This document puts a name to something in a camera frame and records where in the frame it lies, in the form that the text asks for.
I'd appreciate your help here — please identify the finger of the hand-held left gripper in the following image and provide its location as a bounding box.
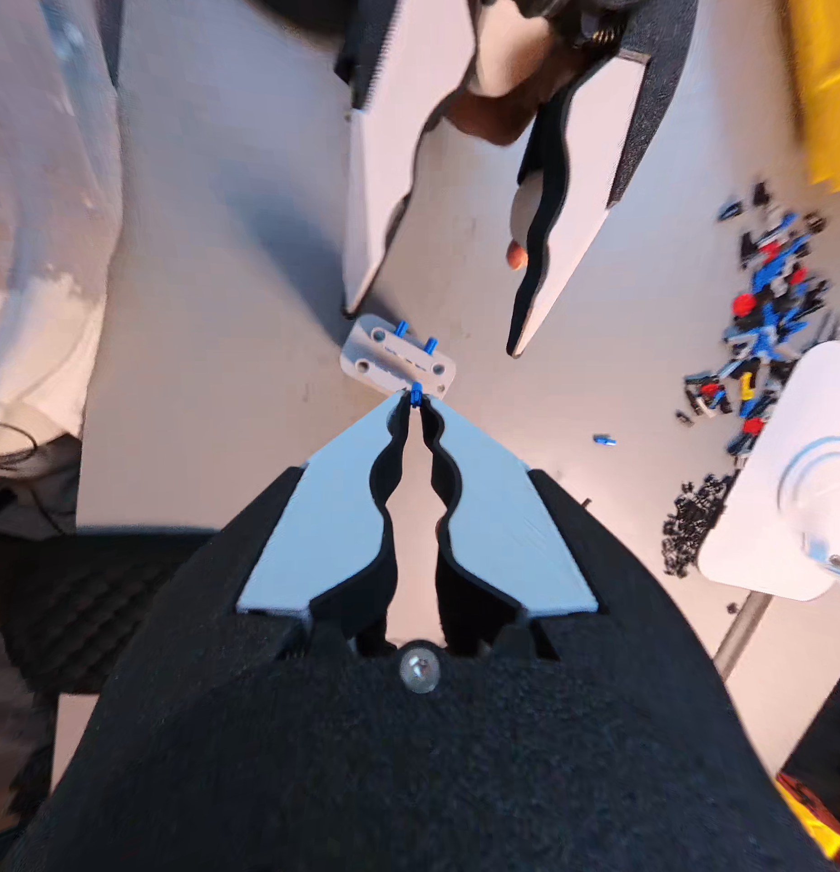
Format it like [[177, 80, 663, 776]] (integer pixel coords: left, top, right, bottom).
[[341, 0, 478, 317], [506, 52, 652, 359]]

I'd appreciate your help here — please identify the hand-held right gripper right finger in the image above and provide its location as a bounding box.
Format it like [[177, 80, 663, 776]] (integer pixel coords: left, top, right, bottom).
[[418, 396, 601, 648]]

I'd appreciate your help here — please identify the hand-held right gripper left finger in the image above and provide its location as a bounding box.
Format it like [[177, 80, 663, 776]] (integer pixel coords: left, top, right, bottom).
[[237, 393, 421, 648]]

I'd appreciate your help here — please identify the grey battery box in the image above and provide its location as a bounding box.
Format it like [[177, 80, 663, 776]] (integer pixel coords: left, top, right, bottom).
[[341, 314, 458, 399]]

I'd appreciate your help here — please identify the pile of mixed building pieces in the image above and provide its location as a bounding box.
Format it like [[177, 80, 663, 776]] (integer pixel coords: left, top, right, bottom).
[[679, 178, 840, 457]]

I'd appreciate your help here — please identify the grey desk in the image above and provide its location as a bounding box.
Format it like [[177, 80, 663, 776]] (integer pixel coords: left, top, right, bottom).
[[53, 0, 840, 791]]

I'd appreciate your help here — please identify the person's left hand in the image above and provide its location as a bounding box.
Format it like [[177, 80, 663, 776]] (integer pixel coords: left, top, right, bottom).
[[448, 39, 593, 271]]

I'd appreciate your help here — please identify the yellow plastic bin with parts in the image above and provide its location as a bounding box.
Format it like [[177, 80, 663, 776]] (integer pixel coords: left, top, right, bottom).
[[786, 0, 840, 192]]

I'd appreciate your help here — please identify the pile of black links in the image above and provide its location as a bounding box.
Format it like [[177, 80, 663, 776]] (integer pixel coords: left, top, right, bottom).
[[662, 471, 741, 580]]

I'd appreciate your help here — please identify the thin black cable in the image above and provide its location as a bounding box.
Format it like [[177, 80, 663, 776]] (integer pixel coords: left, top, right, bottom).
[[0, 420, 83, 539]]

